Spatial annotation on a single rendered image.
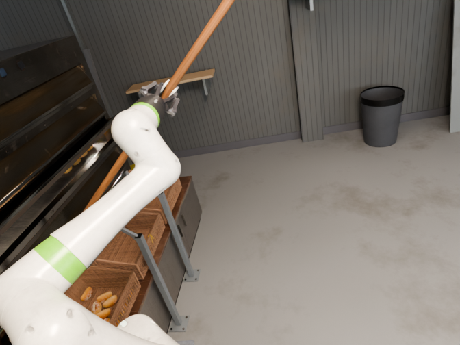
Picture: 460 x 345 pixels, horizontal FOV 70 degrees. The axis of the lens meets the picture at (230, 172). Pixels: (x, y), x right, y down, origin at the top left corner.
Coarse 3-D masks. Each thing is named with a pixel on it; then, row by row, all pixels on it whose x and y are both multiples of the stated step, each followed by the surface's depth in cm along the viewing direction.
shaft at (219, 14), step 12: (228, 0) 97; (216, 12) 99; (216, 24) 101; (204, 36) 103; (192, 48) 106; (192, 60) 108; (180, 72) 110; (168, 84) 113; (168, 96) 116; (120, 156) 132; (108, 180) 139; (96, 192) 144
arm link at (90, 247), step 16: (144, 160) 85; (160, 160) 86; (176, 160) 89; (128, 176) 84; (144, 176) 84; (160, 176) 86; (176, 176) 89; (112, 192) 81; (128, 192) 81; (144, 192) 83; (160, 192) 88; (96, 208) 78; (112, 208) 79; (128, 208) 81; (80, 224) 75; (96, 224) 76; (112, 224) 78; (64, 240) 72; (80, 240) 73; (96, 240) 75; (80, 256) 72; (96, 256) 77
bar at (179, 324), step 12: (120, 180) 237; (168, 216) 262; (144, 240) 215; (180, 240) 276; (144, 252) 217; (180, 252) 283; (156, 264) 228; (156, 276) 229; (192, 276) 298; (168, 300) 242; (180, 324) 257
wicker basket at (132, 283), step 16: (96, 272) 221; (112, 272) 219; (128, 272) 217; (80, 288) 225; (96, 288) 230; (112, 288) 227; (128, 288) 208; (80, 304) 220; (128, 304) 207; (112, 320) 188
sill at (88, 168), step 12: (108, 144) 297; (96, 156) 280; (84, 168) 263; (72, 180) 249; (60, 192) 236; (72, 192) 240; (60, 204) 227; (48, 216) 215; (36, 228) 205; (24, 240) 195; (12, 252) 186; (0, 264) 178
